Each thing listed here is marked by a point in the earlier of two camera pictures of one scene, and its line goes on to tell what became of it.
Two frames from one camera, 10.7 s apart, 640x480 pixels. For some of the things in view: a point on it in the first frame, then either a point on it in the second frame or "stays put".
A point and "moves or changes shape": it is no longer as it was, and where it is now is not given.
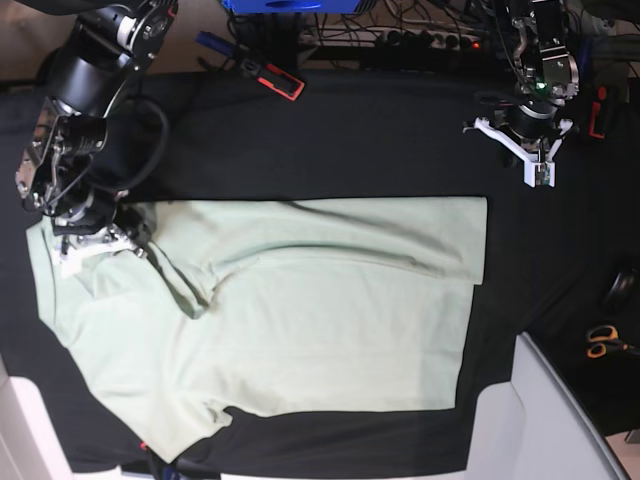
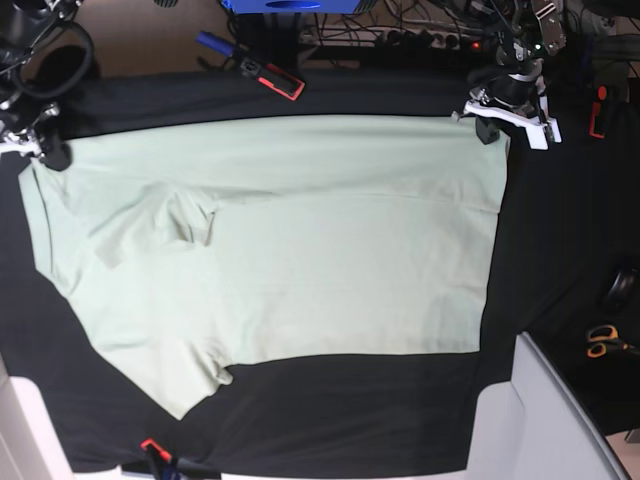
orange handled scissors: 603,337 stays put
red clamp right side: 595,111 stays put
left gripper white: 71,253 → 59,155
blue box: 291,6 stays put
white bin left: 29,446 stays put
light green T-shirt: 327,305 moves or changes shape
